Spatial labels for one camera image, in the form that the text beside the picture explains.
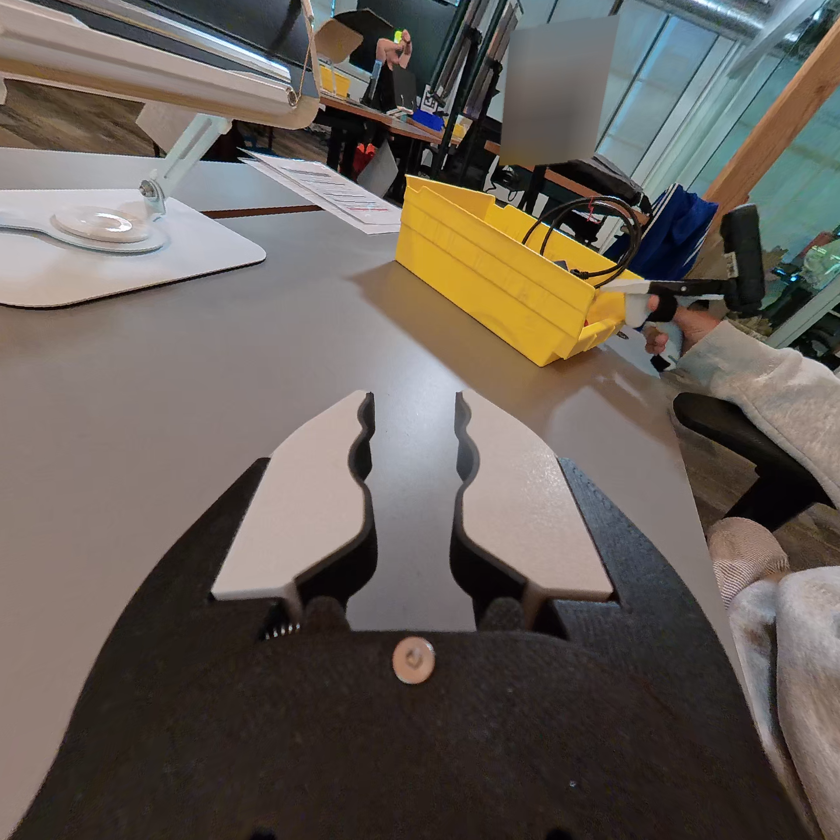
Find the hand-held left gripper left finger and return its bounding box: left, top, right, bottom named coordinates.
left=210, top=390, right=377, bottom=602

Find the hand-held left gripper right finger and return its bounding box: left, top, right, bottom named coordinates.
left=452, top=390, right=615, bottom=603

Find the black ethernet cable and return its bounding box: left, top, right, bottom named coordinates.
left=521, top=196, right=644, bottom=290

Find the large yellow plastic bin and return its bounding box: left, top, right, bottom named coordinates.
left=395, top=174, right=645, bottom=368

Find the person's right forearm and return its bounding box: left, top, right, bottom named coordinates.
left=676, top=320, right=840, bottom=509

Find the person's right hand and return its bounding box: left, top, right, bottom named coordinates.
left=643, top=295, right=724, bottom=358

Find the blue striped jacket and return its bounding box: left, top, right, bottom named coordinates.
left=607, top=184, right=721, bottom=284

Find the wooden beam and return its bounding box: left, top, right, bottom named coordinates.
left=703, top=18, right=840, bottom=221

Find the black chair armrest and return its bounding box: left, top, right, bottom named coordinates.
left=672, top=392, right=836, bottom=534

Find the white flat slab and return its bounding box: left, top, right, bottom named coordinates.
left=0, top=189, right=267, bottom=309

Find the white printed paper sheet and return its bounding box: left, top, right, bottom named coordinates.
left=238, top=150, right=403, bottom=236

